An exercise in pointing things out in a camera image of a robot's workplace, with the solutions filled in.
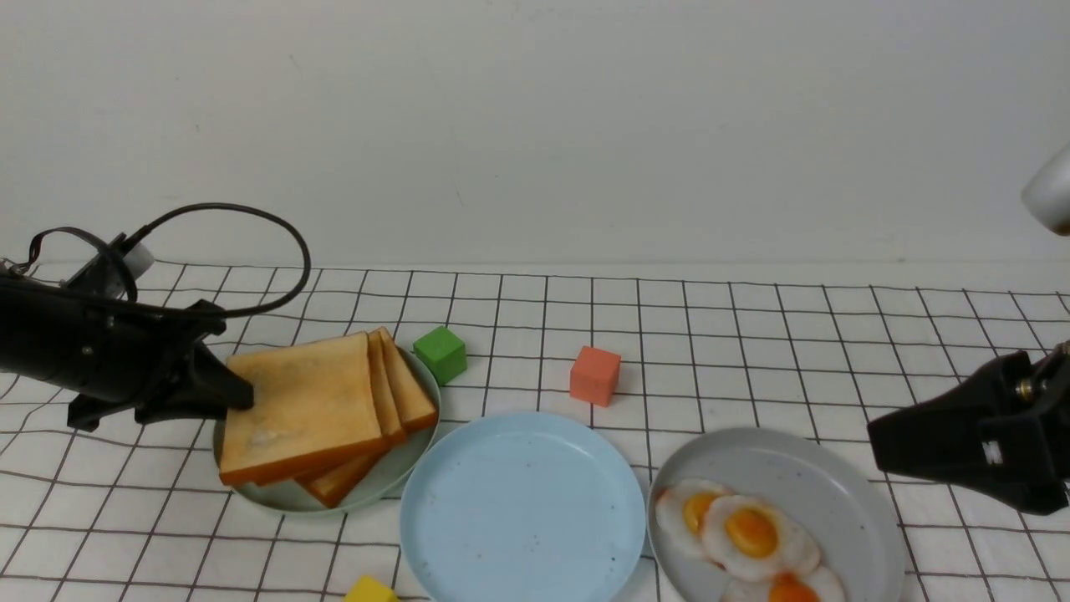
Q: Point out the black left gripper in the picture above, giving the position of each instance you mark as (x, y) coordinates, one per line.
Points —
(116, 358)

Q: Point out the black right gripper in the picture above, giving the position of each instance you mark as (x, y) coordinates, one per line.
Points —
(1003, 432)

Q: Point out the toast slice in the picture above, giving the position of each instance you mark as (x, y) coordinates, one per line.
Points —
(416, 406)
(346, 418)
(330, 485)
(249, 442)

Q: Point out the fried egg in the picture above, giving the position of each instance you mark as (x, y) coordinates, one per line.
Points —
(819, 584)
(680, 512)
(754, 540)

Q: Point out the pale green plate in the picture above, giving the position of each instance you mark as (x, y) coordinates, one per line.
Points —
(288, 497)

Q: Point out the grey plate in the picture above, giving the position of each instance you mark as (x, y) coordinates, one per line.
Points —
(853, 525)

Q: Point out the green cube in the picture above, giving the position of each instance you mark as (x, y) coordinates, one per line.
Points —
(444, 354)

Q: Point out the yellow cube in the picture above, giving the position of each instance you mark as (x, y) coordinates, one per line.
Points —
(369, 589)

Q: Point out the light blue plate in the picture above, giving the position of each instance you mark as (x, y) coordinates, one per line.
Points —
(522, 507)

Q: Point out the orange cube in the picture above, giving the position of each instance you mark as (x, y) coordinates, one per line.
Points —
(594, 376)

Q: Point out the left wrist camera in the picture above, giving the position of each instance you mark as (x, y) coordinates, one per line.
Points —
(114, 270)

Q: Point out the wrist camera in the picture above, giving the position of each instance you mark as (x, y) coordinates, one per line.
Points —
(114, 270)
(1046, 195)

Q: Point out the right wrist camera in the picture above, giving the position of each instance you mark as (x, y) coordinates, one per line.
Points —
(1046, 195)

